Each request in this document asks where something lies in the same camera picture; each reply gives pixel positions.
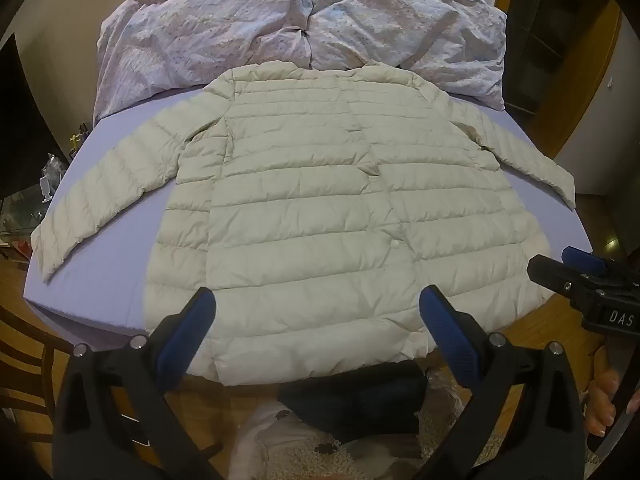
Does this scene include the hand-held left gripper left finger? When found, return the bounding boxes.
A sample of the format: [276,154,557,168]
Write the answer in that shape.
[52,286,221,480]

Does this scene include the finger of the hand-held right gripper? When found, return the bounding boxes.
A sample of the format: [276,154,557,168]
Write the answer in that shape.
[561,246,640,286]
[527,254,608,311]

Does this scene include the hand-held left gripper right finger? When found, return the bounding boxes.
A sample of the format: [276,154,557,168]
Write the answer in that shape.
[419,284,588,480]

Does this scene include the cream down jacket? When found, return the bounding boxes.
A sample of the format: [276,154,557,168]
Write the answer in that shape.
[31,60,576,387]

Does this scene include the person's right hand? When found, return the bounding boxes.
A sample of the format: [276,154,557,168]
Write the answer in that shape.
[586,342,640,438]

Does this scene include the person's dark trousers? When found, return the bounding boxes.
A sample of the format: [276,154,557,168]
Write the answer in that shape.
[277,362,431,443]

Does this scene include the wooden chair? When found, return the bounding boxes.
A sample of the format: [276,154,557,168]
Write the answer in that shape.
[0,305,76,441]

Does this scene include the pink floral duvet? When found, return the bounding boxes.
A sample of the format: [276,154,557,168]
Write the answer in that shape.
[92,0,508,128]

